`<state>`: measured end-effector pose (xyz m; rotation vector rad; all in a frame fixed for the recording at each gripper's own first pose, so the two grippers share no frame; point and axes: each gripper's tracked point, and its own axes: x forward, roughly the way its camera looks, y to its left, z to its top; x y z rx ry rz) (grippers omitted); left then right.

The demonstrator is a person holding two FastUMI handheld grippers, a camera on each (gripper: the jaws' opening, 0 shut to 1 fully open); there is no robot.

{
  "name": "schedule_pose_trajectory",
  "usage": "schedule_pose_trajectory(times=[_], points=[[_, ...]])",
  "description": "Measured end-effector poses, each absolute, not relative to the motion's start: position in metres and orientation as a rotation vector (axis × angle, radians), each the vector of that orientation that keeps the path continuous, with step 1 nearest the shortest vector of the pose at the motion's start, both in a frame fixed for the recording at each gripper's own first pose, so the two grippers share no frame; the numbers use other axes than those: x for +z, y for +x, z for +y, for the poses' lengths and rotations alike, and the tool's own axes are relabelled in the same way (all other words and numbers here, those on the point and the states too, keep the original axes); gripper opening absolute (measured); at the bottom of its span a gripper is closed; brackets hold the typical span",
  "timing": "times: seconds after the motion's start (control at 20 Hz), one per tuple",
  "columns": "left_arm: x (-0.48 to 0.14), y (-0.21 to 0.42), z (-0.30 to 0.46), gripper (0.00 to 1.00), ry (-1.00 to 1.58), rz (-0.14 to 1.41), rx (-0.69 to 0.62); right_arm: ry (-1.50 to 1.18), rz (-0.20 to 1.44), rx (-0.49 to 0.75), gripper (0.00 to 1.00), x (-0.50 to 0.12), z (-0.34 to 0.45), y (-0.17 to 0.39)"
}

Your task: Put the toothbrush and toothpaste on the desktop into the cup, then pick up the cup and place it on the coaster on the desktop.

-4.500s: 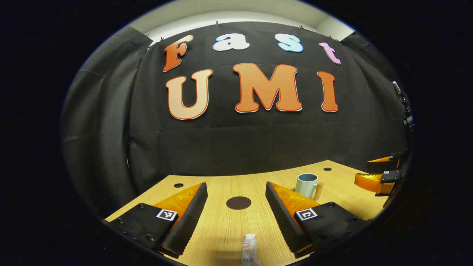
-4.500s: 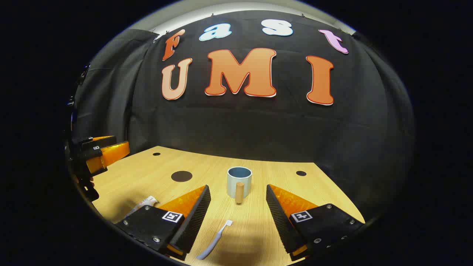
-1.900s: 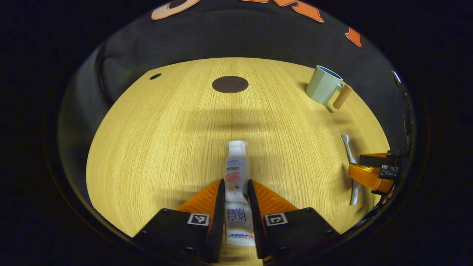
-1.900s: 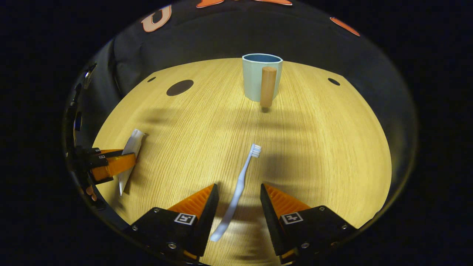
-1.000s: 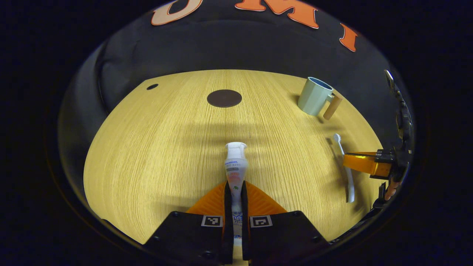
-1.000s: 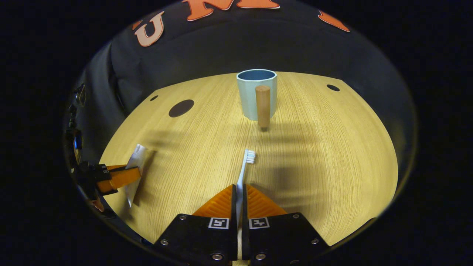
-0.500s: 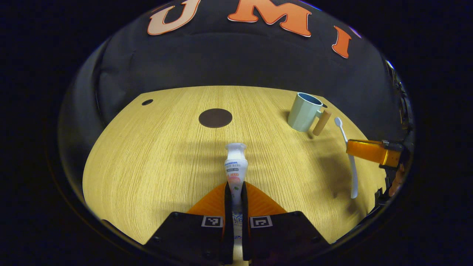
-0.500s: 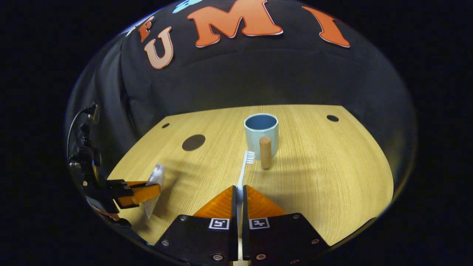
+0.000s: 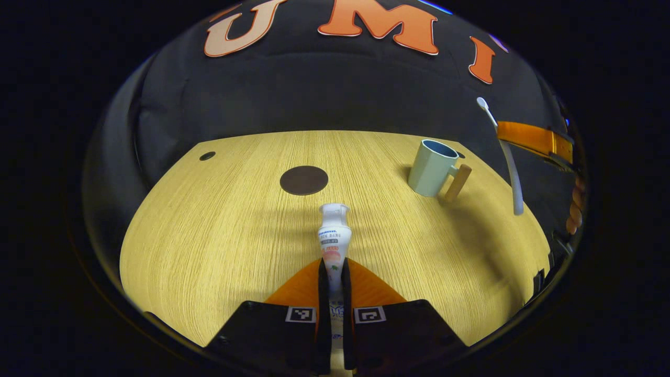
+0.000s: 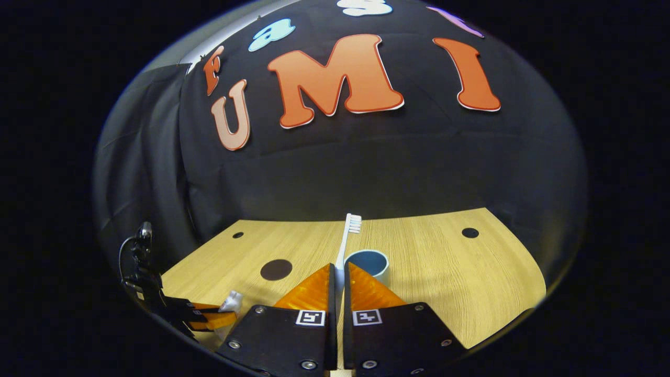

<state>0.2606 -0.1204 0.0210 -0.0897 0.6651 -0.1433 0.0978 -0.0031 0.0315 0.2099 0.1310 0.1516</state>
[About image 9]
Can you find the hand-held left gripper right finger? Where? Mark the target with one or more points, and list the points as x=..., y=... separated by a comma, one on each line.
x=347, y=314

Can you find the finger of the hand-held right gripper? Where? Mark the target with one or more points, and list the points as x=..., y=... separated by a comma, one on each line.
x=534, y=139

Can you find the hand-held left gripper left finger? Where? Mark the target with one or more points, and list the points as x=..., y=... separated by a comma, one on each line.
x=324, y=314

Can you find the light blue toothbrush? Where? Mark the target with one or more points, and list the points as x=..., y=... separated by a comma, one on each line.
x=515, y=183

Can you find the white toothpaste tube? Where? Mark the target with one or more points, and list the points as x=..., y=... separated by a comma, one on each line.
x=335, y=241

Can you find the dark brown round coaster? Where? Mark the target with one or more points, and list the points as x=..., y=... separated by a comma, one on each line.
x=303, y=180

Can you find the wooden desktop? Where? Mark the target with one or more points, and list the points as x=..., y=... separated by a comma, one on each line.
x=225, y=235

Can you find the black backdrop cloth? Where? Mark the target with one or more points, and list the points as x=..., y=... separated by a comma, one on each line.
x=314, y=99

